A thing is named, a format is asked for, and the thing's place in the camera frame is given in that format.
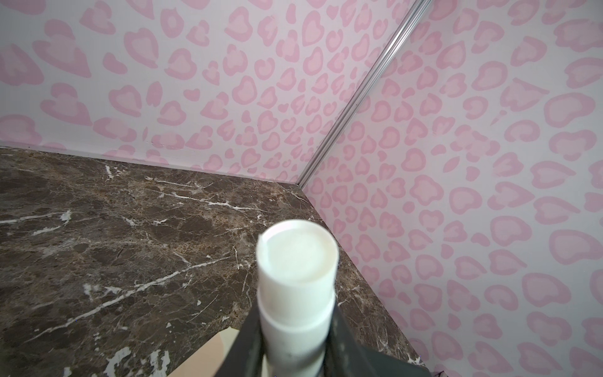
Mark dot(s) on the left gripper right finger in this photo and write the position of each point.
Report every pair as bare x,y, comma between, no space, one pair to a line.
366,342

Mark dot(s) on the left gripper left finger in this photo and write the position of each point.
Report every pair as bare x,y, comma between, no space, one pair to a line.
245,357

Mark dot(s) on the pink envelope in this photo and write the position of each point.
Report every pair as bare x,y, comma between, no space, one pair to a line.
208,359

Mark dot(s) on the white glue stick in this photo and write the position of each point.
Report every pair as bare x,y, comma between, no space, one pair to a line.
297,263

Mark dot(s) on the right rear aluminium post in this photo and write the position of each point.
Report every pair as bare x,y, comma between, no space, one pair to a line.
390,50

